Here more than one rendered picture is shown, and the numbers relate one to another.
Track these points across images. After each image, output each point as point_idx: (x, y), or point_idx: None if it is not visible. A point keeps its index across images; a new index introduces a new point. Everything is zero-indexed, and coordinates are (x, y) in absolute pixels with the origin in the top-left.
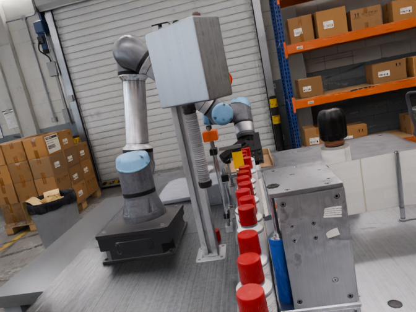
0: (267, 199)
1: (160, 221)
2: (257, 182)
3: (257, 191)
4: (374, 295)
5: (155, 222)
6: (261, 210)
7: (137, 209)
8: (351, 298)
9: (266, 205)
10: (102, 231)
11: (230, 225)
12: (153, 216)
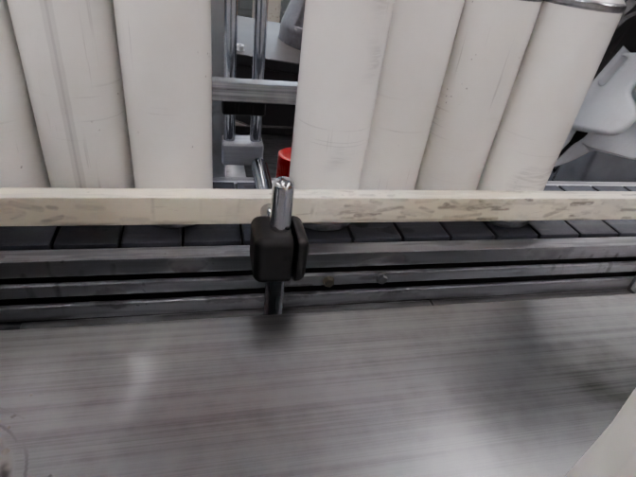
0: (543, 244)
1: (274, 51)
2: (327, 44)
3: (147, 20)
4: None
5: (269, 47)
6: (161, 130)
7: (291, 5)
8: None
9: (363, 197)
10: (246, 17)
11: (232, 142)
12: (298, 43)
